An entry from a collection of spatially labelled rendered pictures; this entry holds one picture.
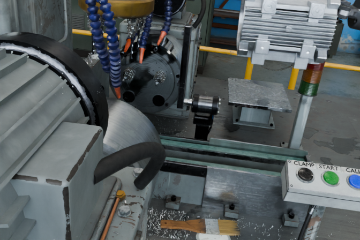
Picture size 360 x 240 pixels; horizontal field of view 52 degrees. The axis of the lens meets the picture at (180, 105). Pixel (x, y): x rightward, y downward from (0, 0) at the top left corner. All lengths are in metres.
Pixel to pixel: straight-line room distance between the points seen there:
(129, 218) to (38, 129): 0.19
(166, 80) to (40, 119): 0.86
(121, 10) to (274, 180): 0.57
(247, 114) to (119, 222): 1.10
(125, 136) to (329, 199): 0.42
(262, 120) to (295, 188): 0.79
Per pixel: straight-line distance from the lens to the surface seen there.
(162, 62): 1.16
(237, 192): 1.02
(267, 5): 0.83
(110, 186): 0.50
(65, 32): 1.14
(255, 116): 1.52
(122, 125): 0.69
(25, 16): 0.93
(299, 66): 0.91
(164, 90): 1.20
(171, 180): 1.02
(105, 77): 1.11
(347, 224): 1.15
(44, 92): 0.37
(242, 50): 0.87
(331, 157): 1.44
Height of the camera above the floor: 1.48
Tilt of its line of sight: 25 degrees down
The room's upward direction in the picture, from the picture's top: 6 degrees clockwise
